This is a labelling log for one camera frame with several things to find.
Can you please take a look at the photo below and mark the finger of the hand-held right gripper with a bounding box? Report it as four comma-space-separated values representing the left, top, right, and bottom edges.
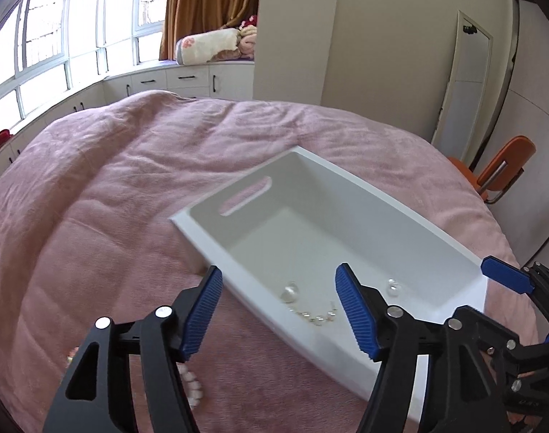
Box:
481, 256, 549, 325
457, 305, 549, 373

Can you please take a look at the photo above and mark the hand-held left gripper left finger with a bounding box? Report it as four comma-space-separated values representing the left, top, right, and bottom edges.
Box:
42, 266, 224, 433

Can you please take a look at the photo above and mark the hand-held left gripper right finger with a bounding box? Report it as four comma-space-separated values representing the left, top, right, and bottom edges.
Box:
335, 262, 510, 433

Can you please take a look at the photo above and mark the pearl bracelet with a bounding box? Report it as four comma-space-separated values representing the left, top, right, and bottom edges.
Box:
289, 301, 339, 326

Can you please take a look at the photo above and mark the pink bead necklace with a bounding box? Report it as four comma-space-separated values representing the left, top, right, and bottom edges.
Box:
66, 346, 207, 409

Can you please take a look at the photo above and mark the white storage box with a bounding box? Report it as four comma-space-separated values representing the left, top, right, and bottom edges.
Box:
168, 145, 490, 425

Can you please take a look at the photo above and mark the orange chair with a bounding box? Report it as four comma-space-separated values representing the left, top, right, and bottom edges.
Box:
448, 135, 537, 205

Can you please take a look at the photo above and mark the pink blanket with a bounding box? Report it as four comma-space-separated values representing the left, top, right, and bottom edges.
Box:
0, 90, 540, 433

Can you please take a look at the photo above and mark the white wardrobe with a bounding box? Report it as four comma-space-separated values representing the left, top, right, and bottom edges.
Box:
476, 0, 549, 276

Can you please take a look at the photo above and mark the white window seat cabinet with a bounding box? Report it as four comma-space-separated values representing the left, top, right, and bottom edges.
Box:
0, 60, 256, 182

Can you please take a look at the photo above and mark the rolled cream patterned blanket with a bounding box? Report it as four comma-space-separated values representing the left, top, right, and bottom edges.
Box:
175, 27, 242, 66

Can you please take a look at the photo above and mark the pink stuffed toy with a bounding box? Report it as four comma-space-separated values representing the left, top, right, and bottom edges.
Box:
235, 15, 259, 60

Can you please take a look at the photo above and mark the brown curtain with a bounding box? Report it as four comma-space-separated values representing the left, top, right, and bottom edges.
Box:
159, 0, 263, 61

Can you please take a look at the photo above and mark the white framed bay window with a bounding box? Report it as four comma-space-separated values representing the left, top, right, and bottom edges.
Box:
0, 0, 171, 120

